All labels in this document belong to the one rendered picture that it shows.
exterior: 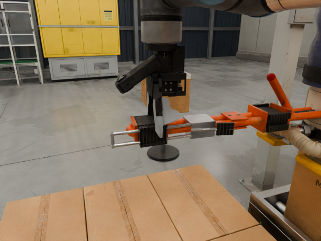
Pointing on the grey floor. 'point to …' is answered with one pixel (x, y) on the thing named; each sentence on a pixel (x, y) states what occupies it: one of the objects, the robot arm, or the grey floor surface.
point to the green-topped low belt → (5, 65)
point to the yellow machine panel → (80, 38)
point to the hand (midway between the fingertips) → (153, 126)
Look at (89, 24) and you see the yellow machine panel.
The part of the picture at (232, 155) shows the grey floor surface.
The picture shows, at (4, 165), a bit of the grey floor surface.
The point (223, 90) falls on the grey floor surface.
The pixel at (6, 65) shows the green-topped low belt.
